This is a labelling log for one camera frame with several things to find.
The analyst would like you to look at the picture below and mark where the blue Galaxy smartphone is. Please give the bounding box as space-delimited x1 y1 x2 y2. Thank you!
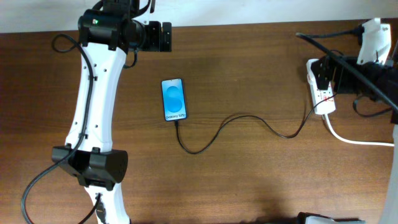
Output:
161 78 187 121

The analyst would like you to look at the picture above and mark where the black USB charging cable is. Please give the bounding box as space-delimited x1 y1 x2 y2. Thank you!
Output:
174 93 338 155

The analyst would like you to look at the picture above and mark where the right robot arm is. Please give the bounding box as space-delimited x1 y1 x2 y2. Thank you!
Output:
302 18 397 223

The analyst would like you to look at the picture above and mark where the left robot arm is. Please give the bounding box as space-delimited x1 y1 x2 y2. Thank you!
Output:
52 1 172 223

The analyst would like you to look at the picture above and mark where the white power strip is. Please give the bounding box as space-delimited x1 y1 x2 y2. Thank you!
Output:
306 59 336 115

